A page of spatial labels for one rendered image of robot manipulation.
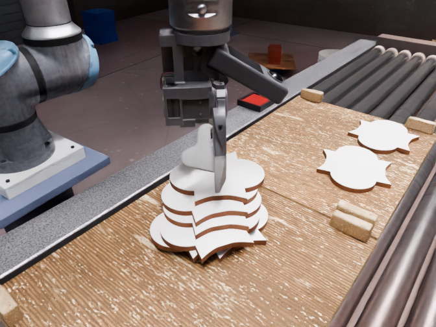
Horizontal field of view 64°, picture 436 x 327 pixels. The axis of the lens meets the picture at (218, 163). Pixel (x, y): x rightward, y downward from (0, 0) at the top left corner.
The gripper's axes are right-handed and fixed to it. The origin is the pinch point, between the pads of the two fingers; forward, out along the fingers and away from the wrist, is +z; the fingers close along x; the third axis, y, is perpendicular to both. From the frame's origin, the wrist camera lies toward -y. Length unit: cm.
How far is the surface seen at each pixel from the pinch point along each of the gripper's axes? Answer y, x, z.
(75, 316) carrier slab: 18.6, 18.9, 8.2
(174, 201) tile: 6.8, 4.9, 3.0
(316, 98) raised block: -29.3, -38.6, 7.1
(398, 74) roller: -65, -62, 10
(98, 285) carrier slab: 16.8, 14.7, 8.2
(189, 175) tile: 4.4, 0.0, 2.0
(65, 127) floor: 103, -213, 102
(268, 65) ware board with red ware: -81, -314, 90
